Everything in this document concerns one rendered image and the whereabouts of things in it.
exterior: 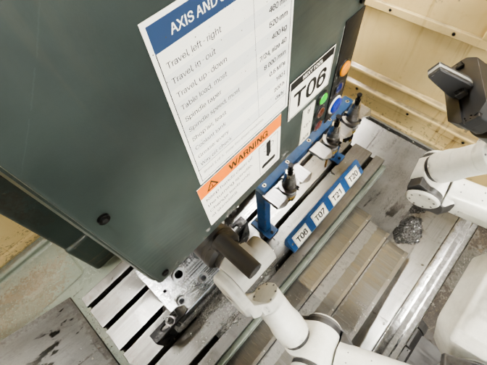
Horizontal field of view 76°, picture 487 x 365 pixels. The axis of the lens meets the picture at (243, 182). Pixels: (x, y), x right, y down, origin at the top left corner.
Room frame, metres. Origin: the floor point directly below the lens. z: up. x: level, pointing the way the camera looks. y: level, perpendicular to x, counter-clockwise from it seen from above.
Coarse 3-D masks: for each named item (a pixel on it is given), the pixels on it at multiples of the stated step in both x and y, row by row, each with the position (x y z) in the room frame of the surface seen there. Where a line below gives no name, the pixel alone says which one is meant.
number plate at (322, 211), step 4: (324, 204) 0.49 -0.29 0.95; (320, 208) 0.47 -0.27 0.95; (324, 208) 0.47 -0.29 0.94; (316, 212) 0.46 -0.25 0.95; (320, 212) 0.46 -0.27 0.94; (324, 212) 0.46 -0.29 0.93; (328, 212) 0.46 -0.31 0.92; (312, 216) 0.44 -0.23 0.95; (316, 216) 0.45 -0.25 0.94; (320, 216) 0.45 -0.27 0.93; (324, 216) 0.45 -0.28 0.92; (316, 220) 0.43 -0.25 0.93; (320, 220) 0.44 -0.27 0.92; (316, 224) 0.42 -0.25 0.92
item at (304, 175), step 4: (296, 164) 0.51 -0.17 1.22; (300, 164) 0.51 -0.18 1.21; (296, 168) 0.50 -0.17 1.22; (300, 168) 0.50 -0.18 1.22; (304, 168) 0.50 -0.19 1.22; (296, 172) 0.48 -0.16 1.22; (300, 172) 0.48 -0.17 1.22; (304, 172) 0.48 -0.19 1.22; (308, 172) 0.48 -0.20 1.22; (296, 176) 0.47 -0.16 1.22; (300, 176) 0.47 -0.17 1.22; (304, 176) 0.47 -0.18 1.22; (308, 176) 0.47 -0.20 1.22; (300, 180) 0.45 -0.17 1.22; (304, 180) 0.45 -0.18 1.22; (308, 180) 0.45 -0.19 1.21
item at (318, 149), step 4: (316, 144) 0.58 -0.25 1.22; (320, 144) 0.57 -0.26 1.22; (312, 148) 0.56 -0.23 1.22; (316, 148) 0.56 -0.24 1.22; (320, 148) 0.56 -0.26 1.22; (324, 148) 0.56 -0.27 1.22; (328, 148) 0.55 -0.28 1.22; (312, 152) 0.55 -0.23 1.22; (316, 152) 0.55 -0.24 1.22; (320, 152) 0.54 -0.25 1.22; (324, 152) 0.54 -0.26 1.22; (328, 152) 0.54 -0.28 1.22; (332, 152) 0.54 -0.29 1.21; (320, 156) 0.53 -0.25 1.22; (324, 156) 0.53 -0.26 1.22; (328, 156) 0.52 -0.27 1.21; (324, 160) 0.52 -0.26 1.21
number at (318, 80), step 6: (324, 66) 0.34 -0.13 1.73; (318, 72) 0.33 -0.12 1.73; (324, 72) 0.34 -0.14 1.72; (312, 78) 0.32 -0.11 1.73; (318, 78) 0.33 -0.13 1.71; (324, 78) 0.35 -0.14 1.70; (312, 84) 0.33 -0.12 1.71; (318, 84) 0.34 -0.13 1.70; (324, 84) 0.35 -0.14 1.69; (306, 90) 0.32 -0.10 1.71; (312, 90) 0.33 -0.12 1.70; (318, 90) 0.34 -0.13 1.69; (306, 96) 0.32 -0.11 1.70
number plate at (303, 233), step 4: (304, 224) 0.42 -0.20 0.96; (300, 228) 0.40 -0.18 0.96; (304, 228) 0.40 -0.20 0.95; (308, 228) 0.41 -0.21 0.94; (296, 232) 0.39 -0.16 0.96; (300, 232) 0.39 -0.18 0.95; (304, 232) 0.39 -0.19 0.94; (308, 232) 0.39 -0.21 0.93; (296, 236) 0.38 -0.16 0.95; (300, 236) 0.38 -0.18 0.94; (304, 236) 0.38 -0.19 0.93; (296, 240) 0.37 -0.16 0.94; (300, 240) 0.37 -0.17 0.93; (296, 244) 0.36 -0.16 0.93; (300, 244) 0.36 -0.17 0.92
